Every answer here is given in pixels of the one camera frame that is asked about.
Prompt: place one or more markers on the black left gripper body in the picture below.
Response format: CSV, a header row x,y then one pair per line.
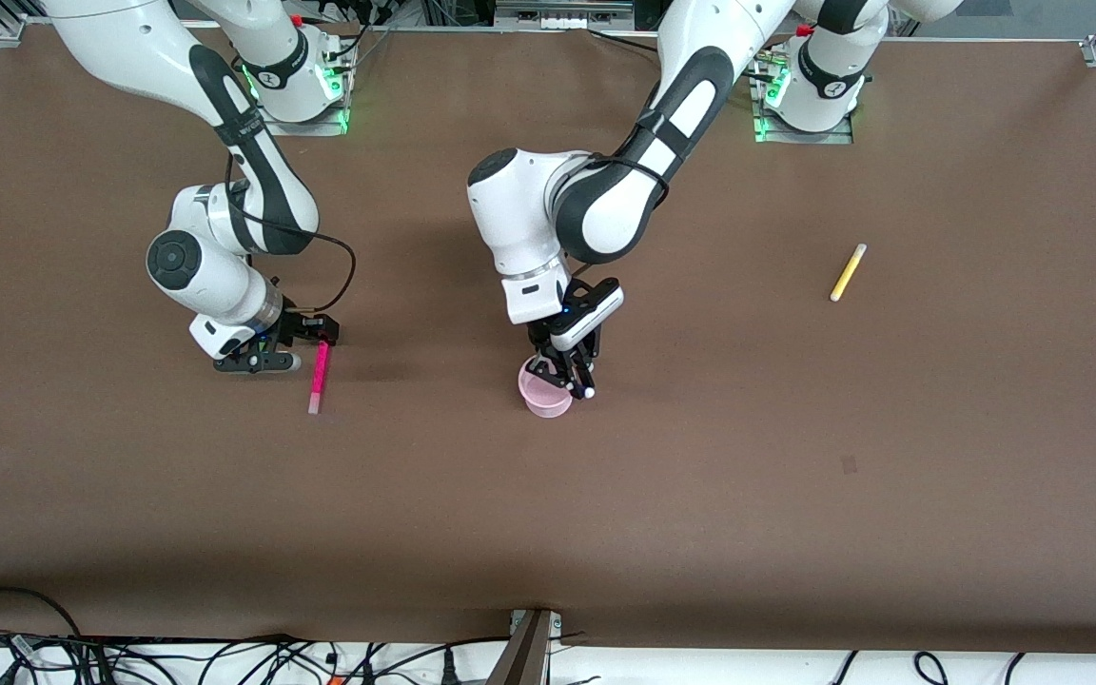
x,y
545,340

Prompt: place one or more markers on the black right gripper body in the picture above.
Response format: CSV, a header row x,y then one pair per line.
x,y
297,327

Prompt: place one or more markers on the purple highlighter pen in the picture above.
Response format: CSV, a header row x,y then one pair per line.
x,y
587,391

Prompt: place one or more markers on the pink highlighter pen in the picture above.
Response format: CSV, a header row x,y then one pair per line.
x,y
319,381

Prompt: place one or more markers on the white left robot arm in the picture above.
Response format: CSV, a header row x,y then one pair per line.
x,y
700,86

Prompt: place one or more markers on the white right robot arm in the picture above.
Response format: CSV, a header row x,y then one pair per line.
x,y
129,38

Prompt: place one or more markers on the pink cup pen holder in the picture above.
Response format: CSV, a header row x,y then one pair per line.
x,y
544,395

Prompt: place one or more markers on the brown table cover sheet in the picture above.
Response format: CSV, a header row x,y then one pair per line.
x,y
548,523

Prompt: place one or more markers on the yellow highlighter pen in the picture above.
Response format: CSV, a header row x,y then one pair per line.
x,y
848,272

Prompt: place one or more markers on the white power strip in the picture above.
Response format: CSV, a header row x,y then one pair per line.
x,y
562,19

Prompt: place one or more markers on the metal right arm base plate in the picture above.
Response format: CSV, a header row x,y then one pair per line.
x,y
320,127

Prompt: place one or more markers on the silver corner bracket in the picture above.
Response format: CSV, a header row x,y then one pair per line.
x,y
556,626

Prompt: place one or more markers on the aluminium profile post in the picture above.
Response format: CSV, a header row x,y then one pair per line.
x,y
524,656

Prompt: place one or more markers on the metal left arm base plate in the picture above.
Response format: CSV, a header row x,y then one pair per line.
x,y
838,138

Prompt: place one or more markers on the small silver frame bracket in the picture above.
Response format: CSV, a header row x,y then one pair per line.
x,y
8,38

